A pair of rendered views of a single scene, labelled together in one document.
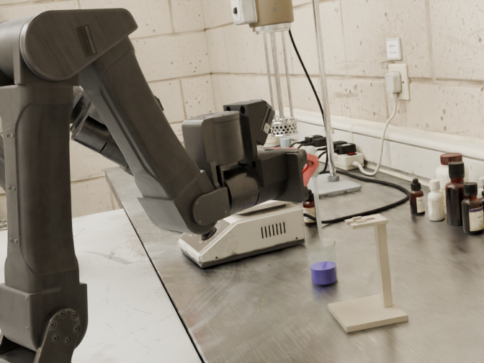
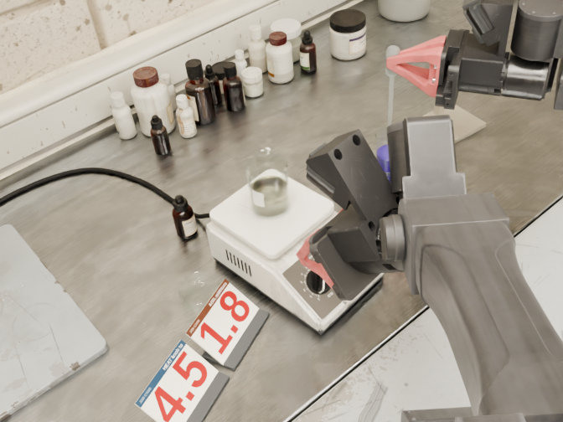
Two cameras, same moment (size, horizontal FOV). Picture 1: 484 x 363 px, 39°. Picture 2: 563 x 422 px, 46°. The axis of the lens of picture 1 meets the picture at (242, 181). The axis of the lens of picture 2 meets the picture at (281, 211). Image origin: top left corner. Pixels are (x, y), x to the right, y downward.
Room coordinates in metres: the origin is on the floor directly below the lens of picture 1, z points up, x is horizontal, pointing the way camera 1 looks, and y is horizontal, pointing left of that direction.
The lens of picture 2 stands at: (1.41, 0.56, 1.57)
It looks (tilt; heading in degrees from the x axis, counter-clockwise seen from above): 43 degrees down; 248
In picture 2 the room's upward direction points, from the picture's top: 6 degrees counter-clockwise
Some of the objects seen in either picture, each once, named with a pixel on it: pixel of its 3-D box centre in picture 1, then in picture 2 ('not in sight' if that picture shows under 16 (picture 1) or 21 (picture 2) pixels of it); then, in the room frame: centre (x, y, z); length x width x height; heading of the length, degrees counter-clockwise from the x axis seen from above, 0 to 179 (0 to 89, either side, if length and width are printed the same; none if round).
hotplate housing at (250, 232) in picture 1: (245, 225); (288, 244); (1.18, 0.01, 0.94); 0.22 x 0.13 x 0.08; 110
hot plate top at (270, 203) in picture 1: (255, 199); (271, 211); (1.18, -0.02, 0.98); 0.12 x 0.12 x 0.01; 20
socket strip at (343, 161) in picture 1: (325, 152); not in sight; (1.93, -0.25, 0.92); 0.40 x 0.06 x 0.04; 14
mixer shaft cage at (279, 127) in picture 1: (278, 81); not in sight; (1.56, -0.11, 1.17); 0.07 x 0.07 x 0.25
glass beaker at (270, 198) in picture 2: not in sight; (268, 183); (1.18, -0.02, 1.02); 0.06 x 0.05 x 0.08; 60
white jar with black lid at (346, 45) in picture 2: not in sight; (348, 34); (0.83, -0.43, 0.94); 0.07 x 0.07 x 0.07
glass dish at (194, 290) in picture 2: not in sight; (200, 292); (1.30, 0.00, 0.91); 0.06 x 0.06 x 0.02
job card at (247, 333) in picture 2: not in sight; (229, 322); (1.29, 0.07, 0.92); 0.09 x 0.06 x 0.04; 37
